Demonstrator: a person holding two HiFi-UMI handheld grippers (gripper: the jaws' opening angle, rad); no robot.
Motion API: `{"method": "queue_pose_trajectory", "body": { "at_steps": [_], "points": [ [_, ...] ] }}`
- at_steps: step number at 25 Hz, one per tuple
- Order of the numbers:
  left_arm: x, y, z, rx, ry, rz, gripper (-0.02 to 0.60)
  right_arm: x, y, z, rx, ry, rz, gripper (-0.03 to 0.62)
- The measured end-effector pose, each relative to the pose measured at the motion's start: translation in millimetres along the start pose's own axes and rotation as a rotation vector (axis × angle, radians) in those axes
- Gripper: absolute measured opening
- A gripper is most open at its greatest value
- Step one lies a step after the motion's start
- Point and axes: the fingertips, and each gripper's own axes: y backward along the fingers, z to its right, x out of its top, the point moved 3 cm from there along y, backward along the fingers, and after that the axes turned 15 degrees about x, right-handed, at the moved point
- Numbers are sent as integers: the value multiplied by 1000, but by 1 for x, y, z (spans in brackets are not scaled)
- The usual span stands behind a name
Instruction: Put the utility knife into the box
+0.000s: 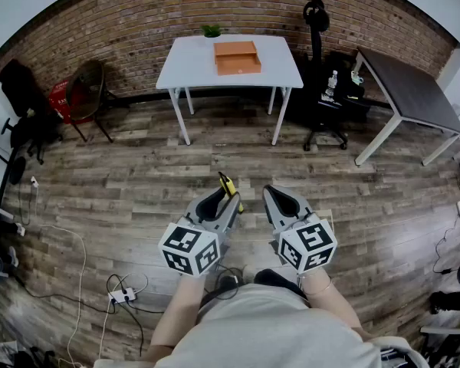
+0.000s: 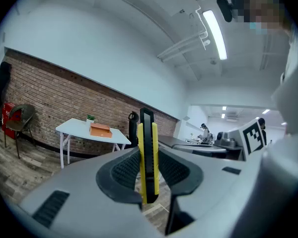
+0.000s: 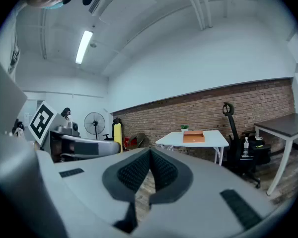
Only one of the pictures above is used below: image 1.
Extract person's right forearm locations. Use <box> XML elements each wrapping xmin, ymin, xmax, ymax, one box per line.
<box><xmin>299</xmin><ymin>267</ymin><xmax>370</xmax><ymax>340</ymax></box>

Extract black bag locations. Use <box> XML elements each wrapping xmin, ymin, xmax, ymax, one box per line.
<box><xmin>324</xmin><ymin>50</ymin><xmax>372</xmax><ymax>111</ymax></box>

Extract person's dark trousers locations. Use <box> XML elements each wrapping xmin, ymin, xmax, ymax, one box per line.
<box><xmin>199</xmin><ymin>268</ymin><xmax>310</xmax><ymax>311</ymax></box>

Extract thin gold bracelet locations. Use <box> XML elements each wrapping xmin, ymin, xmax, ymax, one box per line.
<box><xmin>301</xmin><ymin>276</ymin><xmax>335</xmax><ymax>297</ymax></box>

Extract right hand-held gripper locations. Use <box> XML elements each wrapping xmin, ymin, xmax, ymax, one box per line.
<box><xmin>262</xmin><ymin>183</ymin><xmax>339</xmax><ymax>275</ymax></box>

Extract thin black cable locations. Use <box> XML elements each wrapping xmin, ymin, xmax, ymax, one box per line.
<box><xmin>432</xmin><ymin>212</ymin><xmax>460</xmax><ymax>276</ymax></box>

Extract brown wicker chair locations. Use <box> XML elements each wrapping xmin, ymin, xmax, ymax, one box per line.
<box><xmin>64</xmin><ymin>59</ymin><xmax>117</xmax><ymax>144</ymax></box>

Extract black low swivel chair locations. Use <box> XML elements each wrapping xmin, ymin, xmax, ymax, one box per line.
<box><xmin>0</xmin><ymin>58</ymin><xmax>64</xmax><ymax>166</ymax></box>

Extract person's left forearm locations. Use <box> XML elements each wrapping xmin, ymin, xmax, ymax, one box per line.
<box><xmin>149</xmin><ymin>272</ymin><xmax>208</xmax><ymax>360</ymax></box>

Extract green potted plant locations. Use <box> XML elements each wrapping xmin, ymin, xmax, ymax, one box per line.
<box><xmin>199</xmin><ymin>23</ymin><xmax>223</xmax><ymax>40</ymax></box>

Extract long white cable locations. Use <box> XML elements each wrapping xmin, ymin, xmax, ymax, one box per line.
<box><xmin>38</xmin><ymin>223</ymin><xmax>90</xmax><ymax>367</ymax></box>

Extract black high-back office chair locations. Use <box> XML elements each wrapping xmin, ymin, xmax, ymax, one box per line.
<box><xmin>294</xmin><ymin>0</ymin><xmax>372</xmax><ymax>153</ymax></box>

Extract person's grey shirt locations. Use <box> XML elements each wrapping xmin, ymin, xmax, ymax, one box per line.
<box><xmin>95</xmin><ymin>284</ymin><xmax>430</xmax><ymax>368</ymax></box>

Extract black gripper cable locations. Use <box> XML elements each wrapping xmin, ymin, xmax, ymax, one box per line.
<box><xmin>204</xmin><ymin>264</ymin><xmax>247</xmax><ymax>301</ymax></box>

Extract red box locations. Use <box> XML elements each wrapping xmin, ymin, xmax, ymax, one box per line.
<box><xmin>47</xmin><ymin>77</ymin><xmax>97</xmax><ymax>126</ymax></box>

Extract black floor cable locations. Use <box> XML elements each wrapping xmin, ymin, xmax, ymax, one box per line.
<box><xmin>106</xmin><ymin>273</ymin><xmax>166</xmax><ymax>357</ymax></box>

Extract orange wooden drawer box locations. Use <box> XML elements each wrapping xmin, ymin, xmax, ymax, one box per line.
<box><xmin>213</xmin><ymin>40</ymin><xmax>262</xmax><ymax>77</ymax></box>

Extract dark table with white legs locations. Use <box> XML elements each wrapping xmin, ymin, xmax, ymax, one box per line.
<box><xmin>353</xmin><ymin>45</ymin><xmax>460</xmax><ymax>167</ymax></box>

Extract clear water bottle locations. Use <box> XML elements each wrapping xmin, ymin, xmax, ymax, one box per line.
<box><xmin>324</xmin><ymin>69</ymin><xmax>339</xmax><ymax>98</ymax></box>

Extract yellow black utility knife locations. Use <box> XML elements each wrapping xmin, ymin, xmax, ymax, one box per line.
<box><xmin>218</xmin><ymin>171</ymin><xmax>245</xmax><ymax>213</ymax></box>

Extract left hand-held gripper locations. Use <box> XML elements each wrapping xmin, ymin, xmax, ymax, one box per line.
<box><xmin>157</xmin><ymin>184</ymin><xmax>242</xmax><ymax>279</ymax></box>

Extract white power strip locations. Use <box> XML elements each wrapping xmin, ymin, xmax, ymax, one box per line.
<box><xmin>107</xmin><ymin>287</ymin><xmax>137</xmax><ymax>306</ymax></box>

